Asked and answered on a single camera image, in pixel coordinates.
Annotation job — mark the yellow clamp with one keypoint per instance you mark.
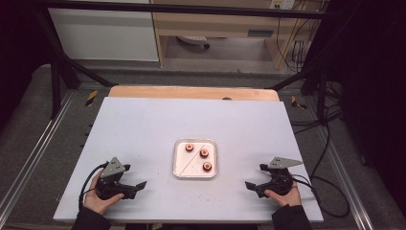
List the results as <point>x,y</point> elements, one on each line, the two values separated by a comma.
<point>297,103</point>
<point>91,98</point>

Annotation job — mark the person's right hand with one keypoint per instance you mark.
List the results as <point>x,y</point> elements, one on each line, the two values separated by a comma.
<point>292,199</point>

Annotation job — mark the black metal frame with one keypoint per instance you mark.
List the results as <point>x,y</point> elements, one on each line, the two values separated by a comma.
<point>178,9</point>

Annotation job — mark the white cabinet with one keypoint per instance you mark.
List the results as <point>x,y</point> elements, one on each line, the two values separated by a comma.
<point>105,35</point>

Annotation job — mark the office chair base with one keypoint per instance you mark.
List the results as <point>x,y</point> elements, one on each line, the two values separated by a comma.
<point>193,40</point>

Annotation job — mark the square metal tray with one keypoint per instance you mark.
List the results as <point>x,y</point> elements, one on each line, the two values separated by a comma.
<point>191,169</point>

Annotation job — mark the yellow clamp left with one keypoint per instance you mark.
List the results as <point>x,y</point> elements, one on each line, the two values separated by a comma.
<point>91,98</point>

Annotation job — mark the yellow clamp right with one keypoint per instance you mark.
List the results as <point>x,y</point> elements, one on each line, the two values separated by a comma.
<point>297,103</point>

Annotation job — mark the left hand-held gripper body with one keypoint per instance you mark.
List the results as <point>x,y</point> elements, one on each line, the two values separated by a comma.
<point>111,187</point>

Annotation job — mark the red hawthorn fruit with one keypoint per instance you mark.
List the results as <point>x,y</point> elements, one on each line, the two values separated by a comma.
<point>207,166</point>
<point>189,147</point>
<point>204,153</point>

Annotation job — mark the thin bamboo skewer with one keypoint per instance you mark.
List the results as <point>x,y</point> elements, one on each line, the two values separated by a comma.
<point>191,160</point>

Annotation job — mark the black curtain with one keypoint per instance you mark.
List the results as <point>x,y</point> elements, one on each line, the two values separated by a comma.
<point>373,80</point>
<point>16,48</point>

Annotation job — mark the person's left hand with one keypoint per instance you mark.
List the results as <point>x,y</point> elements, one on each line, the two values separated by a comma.
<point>95,201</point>

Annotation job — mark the aluminium floor rail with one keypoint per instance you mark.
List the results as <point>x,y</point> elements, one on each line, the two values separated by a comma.
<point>35,150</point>
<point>343,179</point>

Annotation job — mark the white wall socket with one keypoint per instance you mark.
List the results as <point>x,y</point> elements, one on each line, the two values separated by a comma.
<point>282,4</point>

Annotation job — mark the wooden table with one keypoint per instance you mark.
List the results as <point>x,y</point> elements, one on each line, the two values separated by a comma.
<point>191,93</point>

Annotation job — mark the light wooden desk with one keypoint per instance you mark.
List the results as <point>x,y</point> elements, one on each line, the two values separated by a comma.
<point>220,24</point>

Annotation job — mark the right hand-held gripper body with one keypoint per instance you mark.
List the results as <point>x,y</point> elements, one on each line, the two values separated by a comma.
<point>279,182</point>

